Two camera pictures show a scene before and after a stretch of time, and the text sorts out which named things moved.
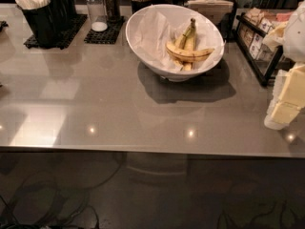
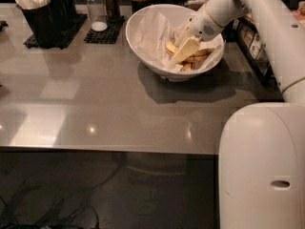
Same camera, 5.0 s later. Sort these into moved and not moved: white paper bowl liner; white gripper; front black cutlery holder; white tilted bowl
Moved: white gripper
Not moved: white paper bowl liner; white tilted bowl; front black cutlery holder
